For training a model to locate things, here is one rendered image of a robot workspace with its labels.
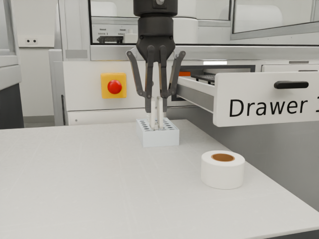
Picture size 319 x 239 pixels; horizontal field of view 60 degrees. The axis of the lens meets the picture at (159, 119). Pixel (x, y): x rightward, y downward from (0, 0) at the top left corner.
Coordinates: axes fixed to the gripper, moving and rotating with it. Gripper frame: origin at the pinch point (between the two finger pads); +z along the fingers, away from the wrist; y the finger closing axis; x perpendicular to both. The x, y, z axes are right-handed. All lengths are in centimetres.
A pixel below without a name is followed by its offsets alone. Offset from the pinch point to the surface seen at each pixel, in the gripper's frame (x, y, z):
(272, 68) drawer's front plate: 24, 45, -8
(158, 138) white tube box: -1.6, 0.3, 5.6
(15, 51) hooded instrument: 114, -58, -14
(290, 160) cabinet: 27, 57, 27
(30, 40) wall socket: 347, -102, -29
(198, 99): 6.1, 12.3, -1.5
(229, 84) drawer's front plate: -8.3, 13.6, -6.9
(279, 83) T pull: -11.7, 22.5, -7.3
